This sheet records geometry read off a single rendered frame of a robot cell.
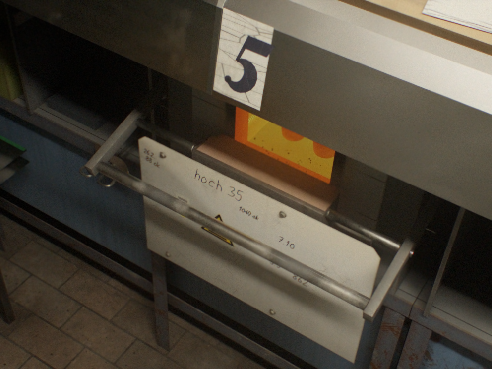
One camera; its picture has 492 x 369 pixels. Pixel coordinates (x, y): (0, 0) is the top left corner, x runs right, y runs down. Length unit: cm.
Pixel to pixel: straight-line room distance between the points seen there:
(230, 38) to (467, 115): 37
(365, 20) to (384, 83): 9
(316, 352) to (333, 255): 71
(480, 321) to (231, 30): 96
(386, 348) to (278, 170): 59
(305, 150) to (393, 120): 72
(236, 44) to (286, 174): 52
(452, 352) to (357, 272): 46
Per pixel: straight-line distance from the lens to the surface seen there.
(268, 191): 156
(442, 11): 101
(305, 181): 158
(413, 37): 104
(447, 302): 180
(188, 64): 121
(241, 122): 169
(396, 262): 147
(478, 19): 100
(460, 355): 194
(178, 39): 120
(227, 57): 116
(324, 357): 223
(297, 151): 175
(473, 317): 180
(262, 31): 111
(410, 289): 180
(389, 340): 192
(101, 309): 279
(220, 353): 265
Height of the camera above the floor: 224
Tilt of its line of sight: 44 degrees down
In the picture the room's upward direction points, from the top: 4 degrees clockwise
